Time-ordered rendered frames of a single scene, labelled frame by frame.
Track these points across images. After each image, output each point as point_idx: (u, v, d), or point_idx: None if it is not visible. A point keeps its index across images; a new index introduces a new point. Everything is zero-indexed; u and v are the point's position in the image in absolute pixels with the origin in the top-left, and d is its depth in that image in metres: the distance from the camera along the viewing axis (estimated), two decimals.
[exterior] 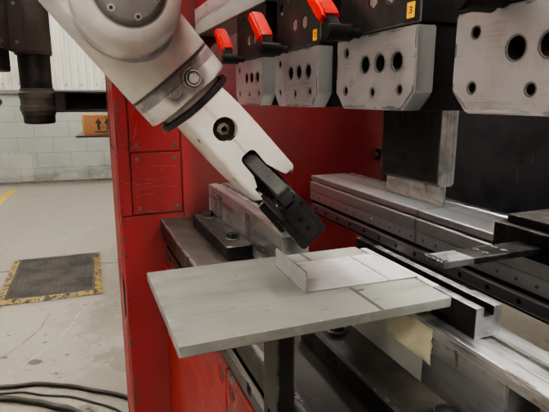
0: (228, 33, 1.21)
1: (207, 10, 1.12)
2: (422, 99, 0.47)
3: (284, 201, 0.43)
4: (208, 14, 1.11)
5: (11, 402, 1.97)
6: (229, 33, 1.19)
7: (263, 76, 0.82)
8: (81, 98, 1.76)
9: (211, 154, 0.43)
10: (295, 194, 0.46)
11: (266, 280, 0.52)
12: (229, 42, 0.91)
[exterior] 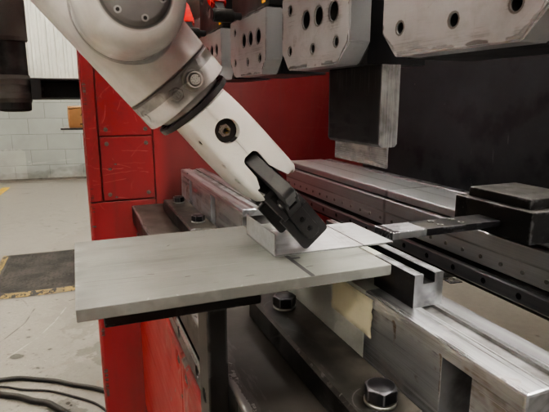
0: (199, 14, 1.18)
1: None
2: (360, 51, 0.44)
3: (287, 201, 0.43)
4: None
5: None
6: (199, 12, 1.15)
7: (221, 48, 0.78)
8: (58, 86, 1.73)
9: (212, 156, 0.43)
10: (296, 194, 0.46)
11: (198, 249, 0.48)
12: (190, 15, 0.88)
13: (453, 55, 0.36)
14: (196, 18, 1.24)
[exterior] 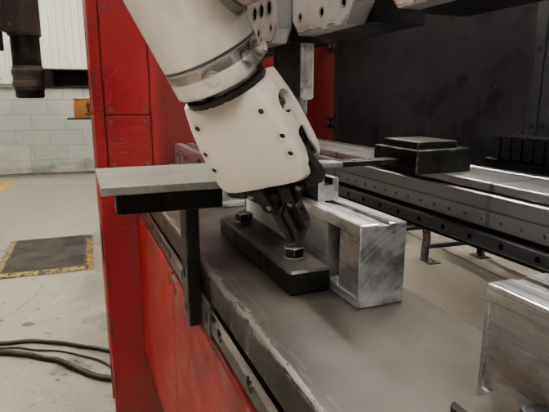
0: None
1: None
2: (286, 33, 0.67)
3: (314, 184, 0.47)
4: None
5: (5, 355, 2.16)
6: None
7: None
8: (68, 76, 1.95)
9: (270, 127, 0.42)
10: None
11: (180, 171, 0.71)
12: None
13: (332, 34, 0.58)
14: None
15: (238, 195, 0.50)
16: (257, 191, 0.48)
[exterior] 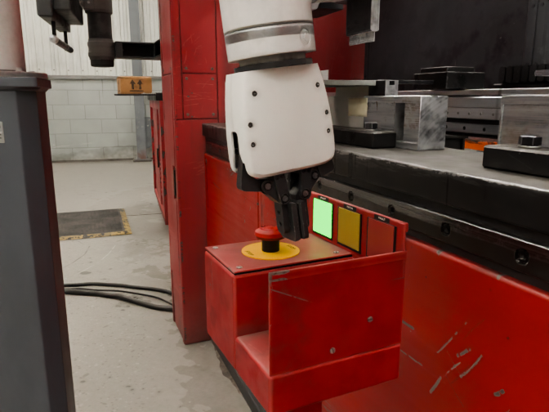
0: None
1: None
2: None
3: (323, 175, 0.51)
4: None
5: (72, 293, 2.49)
6: None
7: None
8: (132, 49, 2.28)
9: (321, 100, 0.48)
10: (298, 185, 0.52)
11: None
12: None
13: None
14: None
15: (252, 187, 0.47)
16: (282, 176, 0.48)
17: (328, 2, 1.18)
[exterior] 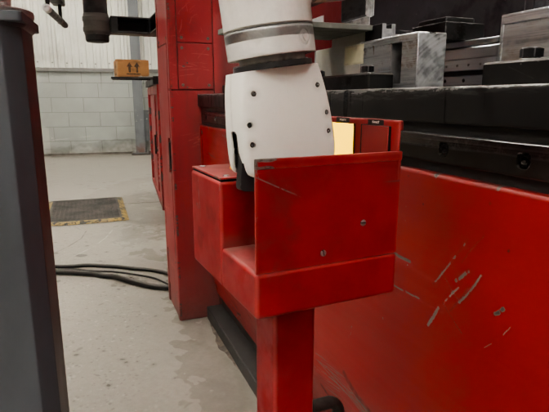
0: None
1: None
2: None
3: None
4: None
5: (67, 274, 2.46)
6: None
7: None
8: (127, 24, 2.25)
9: (321, 100, 0.48)
10: None
11: None
12: None
13: None
14: None
15: (251, 187, 0.47)
16: None
17: None
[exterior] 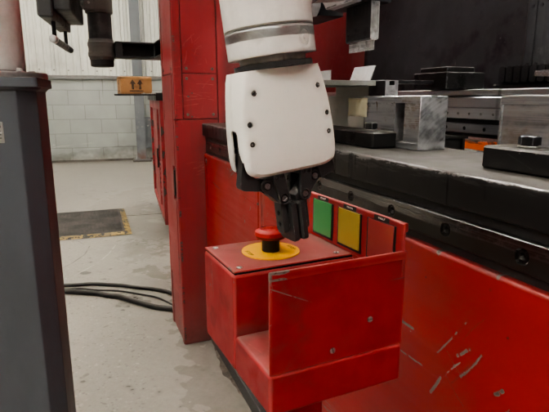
0: None
1: None
2: None
3: (323, 175, 0.51)
4: None
5: (72, 293, 2.49)
6: None
7: None
8: (132, 49, 2.28)
9: (321, 100, 0.48)
10: (299, 185, 0.52)
11: None
12: None
13: None
14: None
15: (251, 187, 0.47)
16: (281, 176, 0.48)
17: (328, 10, 1.18)
